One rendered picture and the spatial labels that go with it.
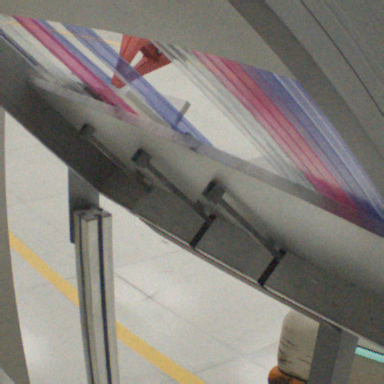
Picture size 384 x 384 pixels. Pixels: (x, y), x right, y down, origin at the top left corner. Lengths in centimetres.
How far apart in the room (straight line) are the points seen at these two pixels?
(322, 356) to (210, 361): 68
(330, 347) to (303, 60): 108
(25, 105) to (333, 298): 43
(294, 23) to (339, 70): 2
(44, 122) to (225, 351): 114
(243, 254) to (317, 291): 11
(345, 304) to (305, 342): 86
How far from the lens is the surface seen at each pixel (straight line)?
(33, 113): 96
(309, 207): 59
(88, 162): 102
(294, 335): 162
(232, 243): 86
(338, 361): 131
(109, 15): 47
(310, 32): 23
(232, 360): 196
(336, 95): 24
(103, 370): 119
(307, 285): 79
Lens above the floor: 105
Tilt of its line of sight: 21 degrees down
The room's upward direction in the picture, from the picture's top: 2 degrees clockwise
